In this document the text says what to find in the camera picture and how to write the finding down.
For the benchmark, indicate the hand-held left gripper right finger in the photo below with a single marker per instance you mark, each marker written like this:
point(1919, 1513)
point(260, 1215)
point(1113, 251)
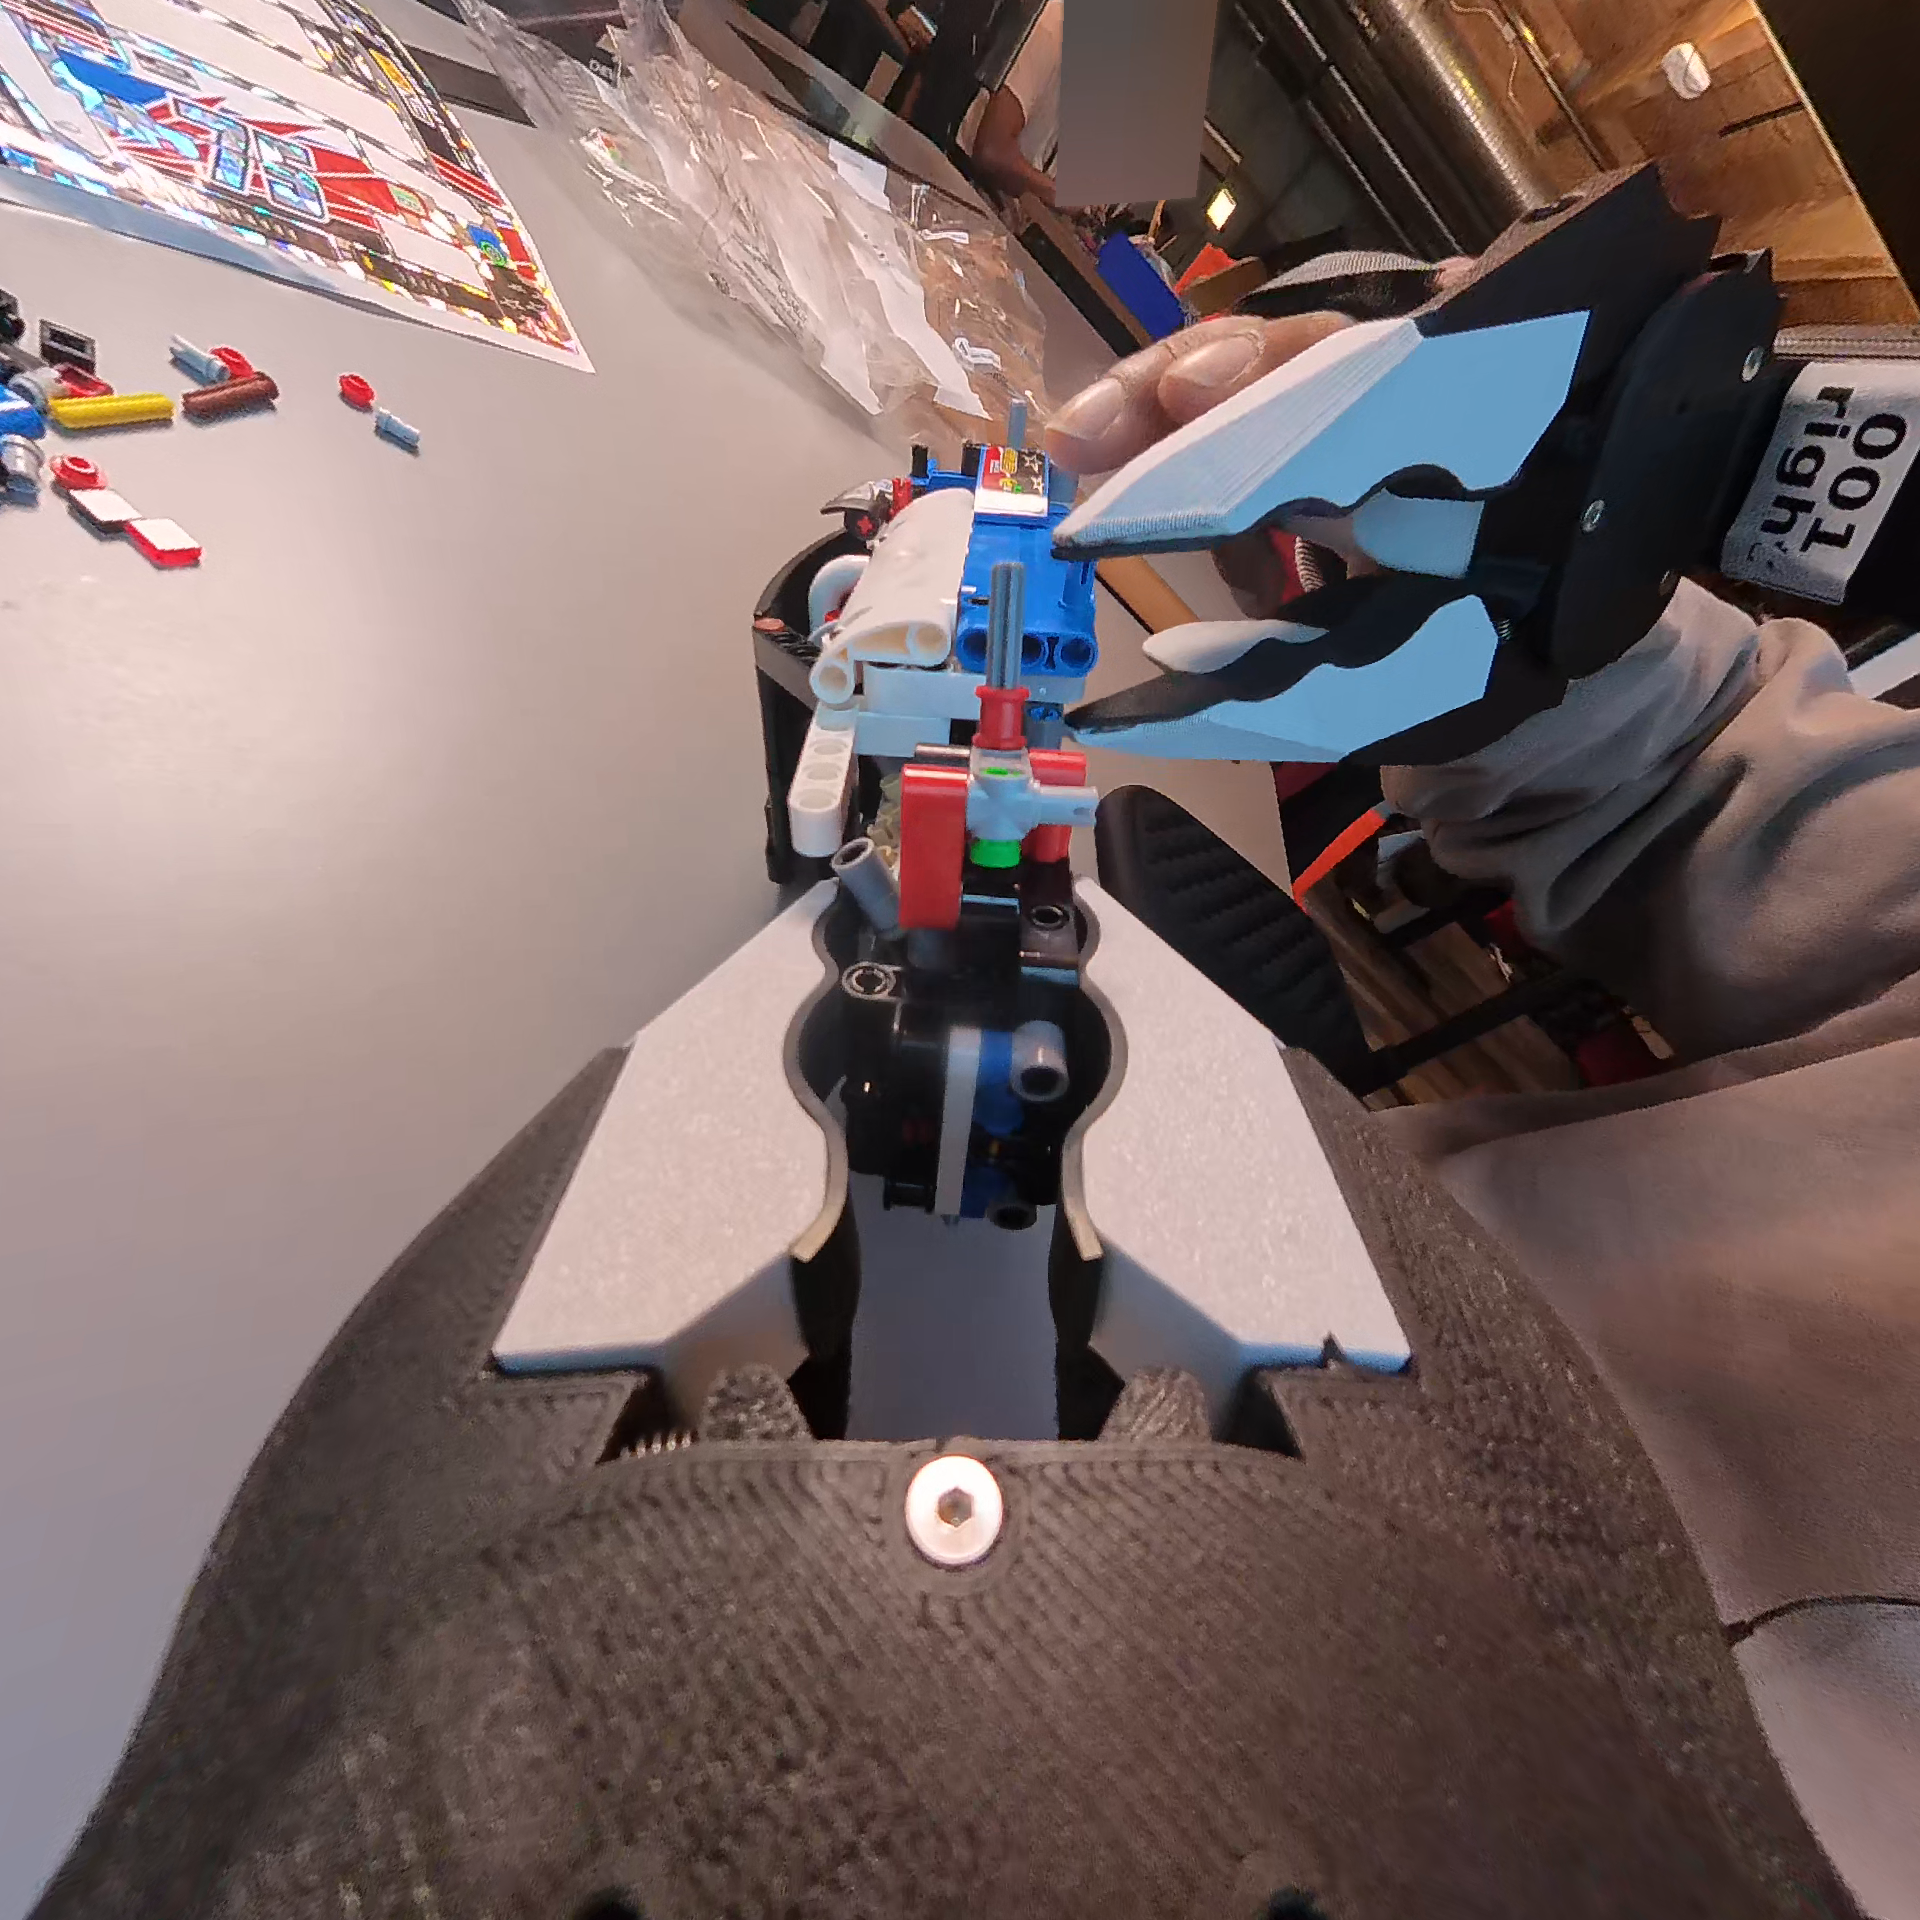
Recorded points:
point(1230, 1185)

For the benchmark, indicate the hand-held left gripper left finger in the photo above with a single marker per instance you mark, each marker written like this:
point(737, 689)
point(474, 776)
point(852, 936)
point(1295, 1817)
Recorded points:
point(675, 1185)

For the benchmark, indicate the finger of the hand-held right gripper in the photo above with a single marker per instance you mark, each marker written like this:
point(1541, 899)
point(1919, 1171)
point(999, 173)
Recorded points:
point(1382, 405)
point(1382, 697)

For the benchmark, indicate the lego car model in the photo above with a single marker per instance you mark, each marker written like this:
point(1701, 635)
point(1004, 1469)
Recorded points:
point(1020, 585)

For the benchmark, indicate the person's right forearm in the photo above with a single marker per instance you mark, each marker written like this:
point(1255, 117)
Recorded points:
point(1652, 780)

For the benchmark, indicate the pile of small lego pieces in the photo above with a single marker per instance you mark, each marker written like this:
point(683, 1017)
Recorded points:
point(106, 405)

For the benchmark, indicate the person's right hand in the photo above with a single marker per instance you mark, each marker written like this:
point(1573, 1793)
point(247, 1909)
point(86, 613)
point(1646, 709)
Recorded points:
point(1186, 382)

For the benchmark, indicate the blue crate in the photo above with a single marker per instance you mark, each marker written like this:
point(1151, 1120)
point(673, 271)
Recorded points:
point(1141, 284)

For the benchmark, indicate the crumpled clear plastic bags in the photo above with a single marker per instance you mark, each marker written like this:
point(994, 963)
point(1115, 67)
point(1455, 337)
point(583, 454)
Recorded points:
point(780, 211)

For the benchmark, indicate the holographic sticker sheet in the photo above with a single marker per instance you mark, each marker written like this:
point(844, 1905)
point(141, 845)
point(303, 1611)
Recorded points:
point(271, 135)

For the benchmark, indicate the metal ventilation duct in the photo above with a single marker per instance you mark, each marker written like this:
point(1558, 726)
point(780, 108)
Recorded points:
point(1455, 91)

